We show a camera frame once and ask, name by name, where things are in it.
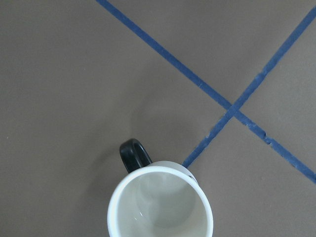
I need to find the brown paper table cover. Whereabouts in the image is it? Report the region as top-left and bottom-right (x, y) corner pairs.
(0, 0), (316, 237)

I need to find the white smiley mug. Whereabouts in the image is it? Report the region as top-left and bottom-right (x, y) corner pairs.
(107, 139), (214, 237)

